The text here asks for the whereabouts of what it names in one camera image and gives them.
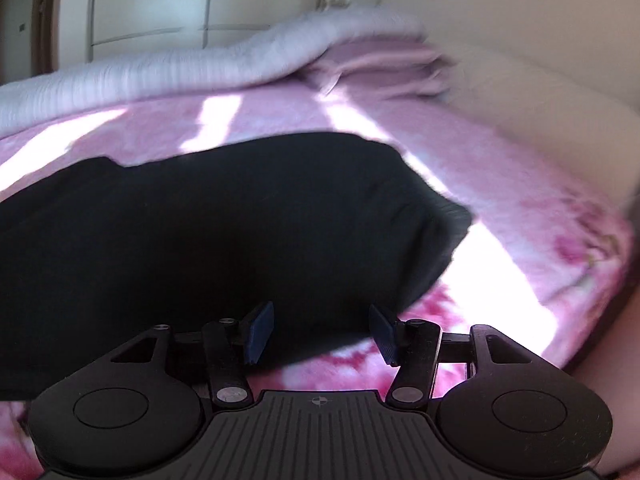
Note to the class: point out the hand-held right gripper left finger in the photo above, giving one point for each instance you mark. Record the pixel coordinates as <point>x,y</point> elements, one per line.
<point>260,332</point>

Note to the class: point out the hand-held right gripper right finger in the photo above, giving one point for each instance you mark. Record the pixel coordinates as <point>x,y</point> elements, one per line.
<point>384,332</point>

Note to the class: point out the black garment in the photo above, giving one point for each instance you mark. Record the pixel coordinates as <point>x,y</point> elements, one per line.
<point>225,235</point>

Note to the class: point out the pink floral blanket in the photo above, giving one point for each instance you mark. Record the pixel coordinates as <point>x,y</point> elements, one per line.
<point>525,200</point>

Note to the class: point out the folded pink blanket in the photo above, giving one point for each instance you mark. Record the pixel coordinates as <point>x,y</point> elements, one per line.
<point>380,67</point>

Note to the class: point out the striped quilt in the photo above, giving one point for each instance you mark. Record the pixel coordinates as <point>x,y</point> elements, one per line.
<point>200,65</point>

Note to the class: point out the white wardrobe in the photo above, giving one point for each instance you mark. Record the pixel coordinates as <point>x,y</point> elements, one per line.
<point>175,0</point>

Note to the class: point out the wooden door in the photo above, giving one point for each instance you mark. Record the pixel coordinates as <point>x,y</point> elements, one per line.
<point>45,20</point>

